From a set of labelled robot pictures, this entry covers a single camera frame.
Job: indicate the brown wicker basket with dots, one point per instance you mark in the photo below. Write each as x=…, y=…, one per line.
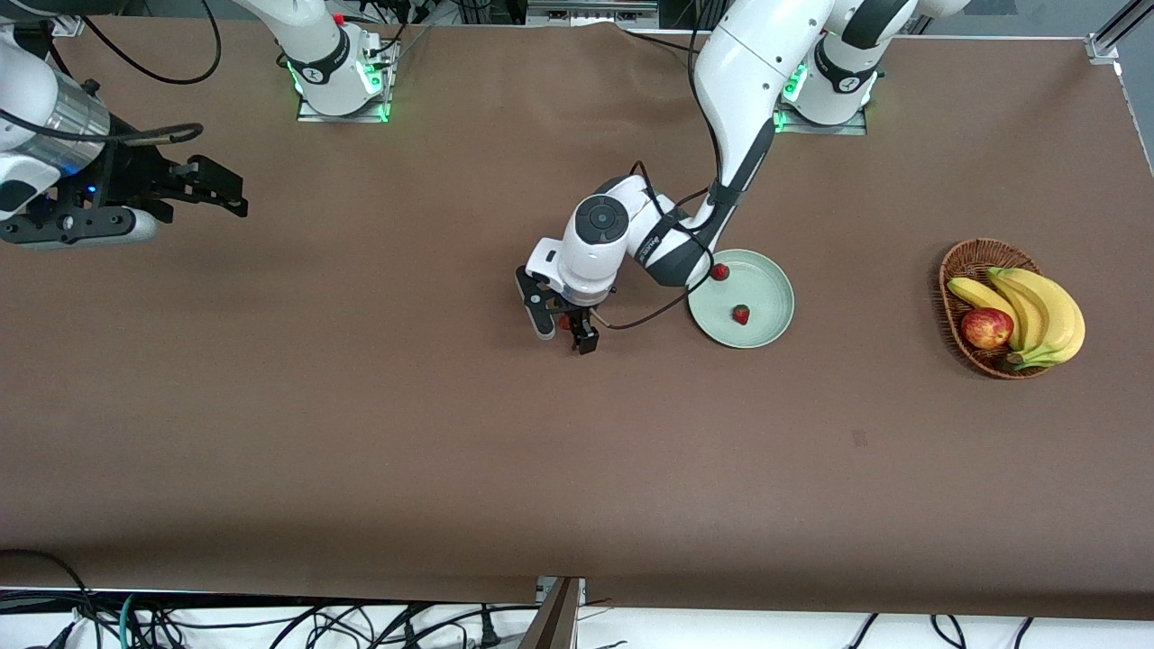
x=969, y=257

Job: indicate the brown table cloth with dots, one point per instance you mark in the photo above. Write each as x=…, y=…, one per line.
x=541, y=469

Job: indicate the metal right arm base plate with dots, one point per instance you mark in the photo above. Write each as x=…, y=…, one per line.
x=361, y=117

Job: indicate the brown wooden beam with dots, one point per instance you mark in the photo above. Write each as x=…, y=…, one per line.
x=552, y=622

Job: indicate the red apple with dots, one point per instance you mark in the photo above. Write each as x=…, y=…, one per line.
x=987, y=328

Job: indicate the pale green plate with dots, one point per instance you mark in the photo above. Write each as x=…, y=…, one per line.
x=766, y=297

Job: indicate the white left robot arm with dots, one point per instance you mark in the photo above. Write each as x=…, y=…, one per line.
x=748, y=72

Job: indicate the aluminium frame profile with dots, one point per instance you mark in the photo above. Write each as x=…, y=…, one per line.
x=1102, y=45
x=68, y=25

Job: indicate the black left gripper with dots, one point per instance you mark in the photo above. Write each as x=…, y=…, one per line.
x=581, y=328

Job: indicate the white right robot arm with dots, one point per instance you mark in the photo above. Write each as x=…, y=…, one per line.
x=315, y=45

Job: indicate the small metal bracket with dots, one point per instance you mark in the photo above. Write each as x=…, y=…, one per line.
x=544, y=586

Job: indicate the grey metal device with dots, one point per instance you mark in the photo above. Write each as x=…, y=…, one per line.
x=590, y=13

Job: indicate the yellow banana bunch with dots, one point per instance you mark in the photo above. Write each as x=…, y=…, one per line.
x=1050, y=311

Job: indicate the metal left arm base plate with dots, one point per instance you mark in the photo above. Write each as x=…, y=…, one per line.
x=852, y=131

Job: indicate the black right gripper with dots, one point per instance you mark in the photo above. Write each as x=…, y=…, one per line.
x=126, y=180

